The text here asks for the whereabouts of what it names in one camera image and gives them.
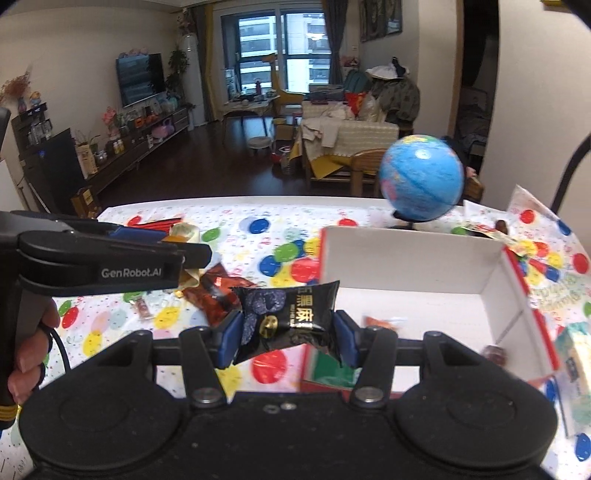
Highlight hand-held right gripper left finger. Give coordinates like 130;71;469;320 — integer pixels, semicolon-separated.
117;311;244;409

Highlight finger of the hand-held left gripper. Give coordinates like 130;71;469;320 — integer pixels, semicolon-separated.
19;231;213;274
69;220;170;243

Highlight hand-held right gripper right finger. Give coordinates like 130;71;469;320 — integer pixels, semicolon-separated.
333;310;462;409

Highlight red snack bag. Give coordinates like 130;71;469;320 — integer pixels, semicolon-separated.
126;215;184;230

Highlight orange red snack packet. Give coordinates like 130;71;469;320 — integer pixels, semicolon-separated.
362;315;400;331

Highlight green snack packet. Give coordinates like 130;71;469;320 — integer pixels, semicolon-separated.
308;350;363;391

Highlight dark brown snack packet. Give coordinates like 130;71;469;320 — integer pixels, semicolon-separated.
182;263;256;326

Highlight black snack packet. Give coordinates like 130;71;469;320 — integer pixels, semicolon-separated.
230;281;341;368

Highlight red cardboard box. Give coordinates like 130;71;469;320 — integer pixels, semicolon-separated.
300;225;562;394

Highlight gold brown candy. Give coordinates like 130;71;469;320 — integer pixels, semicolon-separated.
482;345;507;368

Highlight person's left hand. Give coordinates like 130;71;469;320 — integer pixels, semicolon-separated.
7;299;62;407

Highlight balloon print tablecloth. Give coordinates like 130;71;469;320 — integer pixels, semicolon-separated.
0;185;591;480

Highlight brown cardboard box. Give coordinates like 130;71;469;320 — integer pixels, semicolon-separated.
71;187;102;218

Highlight dark television cabinet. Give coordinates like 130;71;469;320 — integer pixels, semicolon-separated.
69;104;190;195

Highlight white paper bag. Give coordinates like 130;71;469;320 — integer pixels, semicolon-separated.
76;143;99;179

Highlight black cabinet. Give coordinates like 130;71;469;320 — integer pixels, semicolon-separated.
21;129;86;214

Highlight flat screen television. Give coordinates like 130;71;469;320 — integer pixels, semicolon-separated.
115;53;166;108

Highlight white tower air conditioner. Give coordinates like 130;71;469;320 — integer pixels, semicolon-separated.
180;34;207;128

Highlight tall green plant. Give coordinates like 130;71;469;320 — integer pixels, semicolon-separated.
166;48;190;100

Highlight wooden chair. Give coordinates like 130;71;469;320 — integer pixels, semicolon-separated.
349;148;393;197

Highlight red yellow snack wrapper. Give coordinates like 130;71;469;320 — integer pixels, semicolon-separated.
455;220;525;254

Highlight blue desk globe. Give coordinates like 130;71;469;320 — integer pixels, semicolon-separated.
379;134;465;230

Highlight grey yellow curtain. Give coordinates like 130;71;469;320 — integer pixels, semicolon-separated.
191;4;222;123

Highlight yellow giraffe chair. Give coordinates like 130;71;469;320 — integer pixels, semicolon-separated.
263;53;308;119

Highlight sofa with cream cover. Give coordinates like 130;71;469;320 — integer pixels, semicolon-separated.
299;99;400;186

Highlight large window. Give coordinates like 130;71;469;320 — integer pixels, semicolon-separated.
221;9;333;110

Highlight pale green tissue pack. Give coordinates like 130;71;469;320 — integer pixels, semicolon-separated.
554;323;591;437

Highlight pile of clothes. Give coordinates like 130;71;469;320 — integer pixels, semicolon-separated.
367;58;421;124

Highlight black cable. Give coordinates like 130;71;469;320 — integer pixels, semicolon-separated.
41;323;73;373

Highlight dark framed wall pictures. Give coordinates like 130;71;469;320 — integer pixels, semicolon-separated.
359;0;403;43

